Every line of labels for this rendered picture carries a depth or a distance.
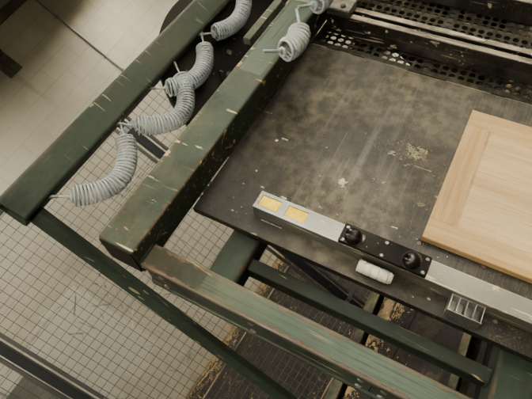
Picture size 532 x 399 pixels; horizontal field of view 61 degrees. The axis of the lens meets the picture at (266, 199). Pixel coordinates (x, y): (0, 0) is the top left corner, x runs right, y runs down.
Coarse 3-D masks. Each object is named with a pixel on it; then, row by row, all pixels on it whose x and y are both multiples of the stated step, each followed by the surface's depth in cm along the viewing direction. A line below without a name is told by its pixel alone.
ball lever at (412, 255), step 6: (408, 252) 87; (414, 252) 87; (402, 258) 88; (408, 258) 86; (414, 258) 86; (420, 258) 87; (402, 264) 88; (408, 264) 86; (414, 264) 86; (420, 264) 87; (414, 270) 87
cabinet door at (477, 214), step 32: (480, 128) 120; (512, 128) 119; (480, 160) 115; (512, 160) 114; (448, 192) 110; (480, 192) 110; (512, 192) 109; (448, 224) 105; (480, 224) 105; (512, 224) 104; (480, 256) 100; (512, 256) 100
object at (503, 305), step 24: (264, 192) 111; (264, 216) 110; (312, 216) 106; (336, 240) 103; (384, 264) 100; (432, 264) 98; (432, 288) 98; (456, 288) 94; (480, 288) 94; (504, 312) 91; (528, 312) 91
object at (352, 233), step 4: (352, 228) 91; (356, 228) 91; (348, 232) 90; (352, 232) 90; (356, 232) 90; (360, 232) 90; (344, 236) 91; (348, 236) 90; (352, 236) 90; (356, 236) 90; (360, 236) 90; (364, 236) 101; (344, 240) 91; (348, 240) 90; (352, 240) 90; (356, 240) 90; (360, 240) 90; (348, 244) 91; (352, 244) 90; (356, 244) 90
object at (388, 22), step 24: (336, 0) 141; (336, 24) 145; (360, 24) 141; (384, 24) 138; (408, 24) 138; (408, 48) 139; (432, 48) 136; (456, 48) 132; (480, 48) 129; (504, 48) 129; (504, 72) 130; (528, 72) 127
